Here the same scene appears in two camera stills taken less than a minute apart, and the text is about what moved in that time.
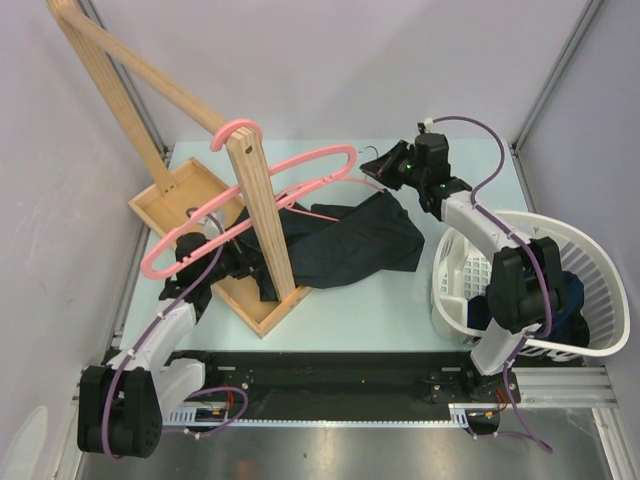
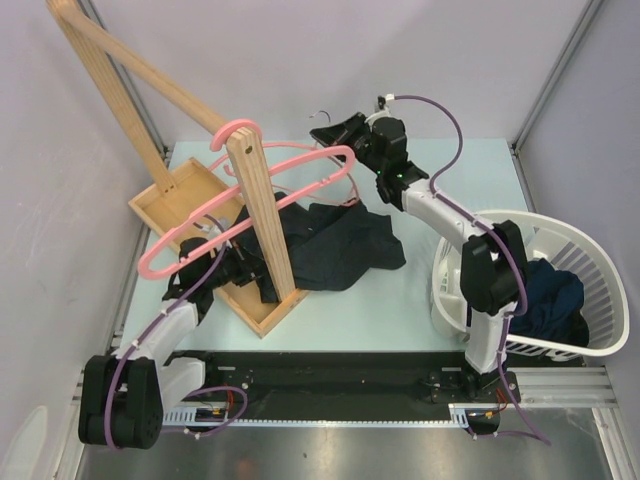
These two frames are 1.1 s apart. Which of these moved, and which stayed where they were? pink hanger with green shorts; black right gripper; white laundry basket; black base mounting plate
Moved: pink hanger with green shorts; black right gripper
Stayed: white laundry basket; black base mounting plate
